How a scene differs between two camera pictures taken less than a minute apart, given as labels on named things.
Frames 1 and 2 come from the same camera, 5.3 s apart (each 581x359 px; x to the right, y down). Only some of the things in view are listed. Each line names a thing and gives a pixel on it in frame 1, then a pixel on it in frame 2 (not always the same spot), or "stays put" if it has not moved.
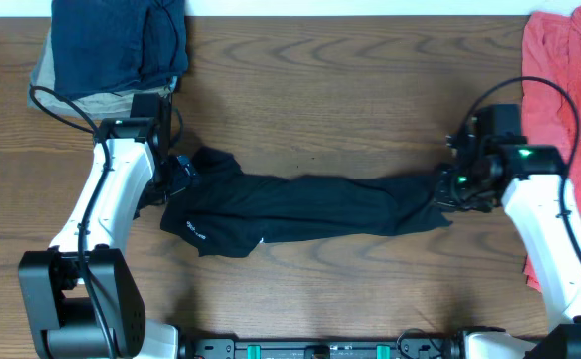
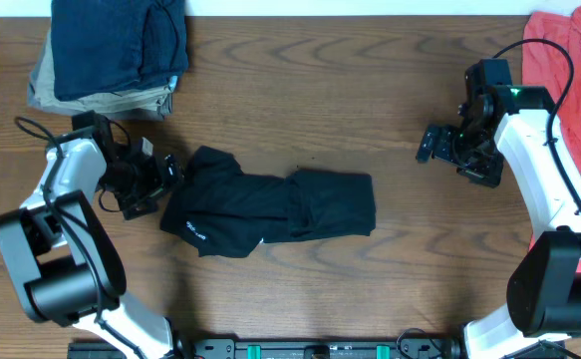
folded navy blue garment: x=101 y=45 stays put
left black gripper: x=185 y=175 -> x=160 y=179
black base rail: x=364 y=348 stays put
